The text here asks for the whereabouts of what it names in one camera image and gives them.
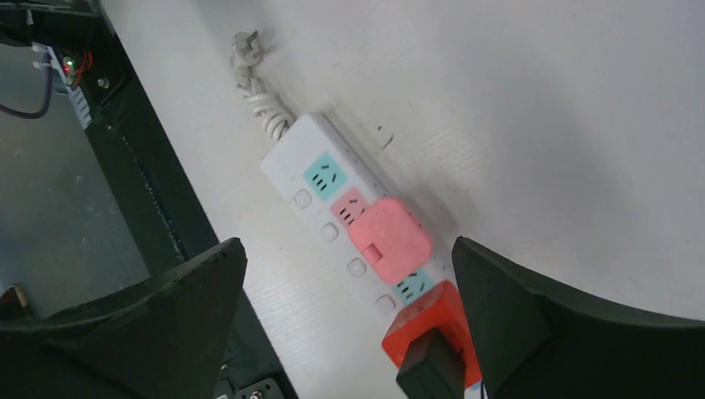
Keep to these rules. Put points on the pink plug adapter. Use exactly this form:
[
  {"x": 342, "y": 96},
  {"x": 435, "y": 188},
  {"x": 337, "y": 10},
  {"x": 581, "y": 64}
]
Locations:
[{"x": 391, "y": 239}]

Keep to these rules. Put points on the black plug adapter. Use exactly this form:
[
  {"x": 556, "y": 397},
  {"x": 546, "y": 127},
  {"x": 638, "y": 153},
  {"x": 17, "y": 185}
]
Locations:
[{"x": 432, "y": 369}]

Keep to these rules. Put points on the white long power strip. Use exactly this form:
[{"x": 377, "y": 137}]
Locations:
[{"x": 327, "y": 185}]

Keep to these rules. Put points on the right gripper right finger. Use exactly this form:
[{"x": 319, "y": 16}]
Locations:
[{"x": 535, "y": 337}]

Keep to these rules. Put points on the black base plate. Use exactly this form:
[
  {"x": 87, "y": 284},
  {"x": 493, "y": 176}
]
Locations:
[{"x": 151, "y": 189}]

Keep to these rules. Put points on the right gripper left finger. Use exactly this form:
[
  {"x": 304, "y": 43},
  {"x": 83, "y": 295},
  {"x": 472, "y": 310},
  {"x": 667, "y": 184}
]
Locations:
[{"x": 164, "y": 337}]

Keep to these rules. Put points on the red plug adapter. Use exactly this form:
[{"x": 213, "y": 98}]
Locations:
[{"x": 439, "y": 308}]

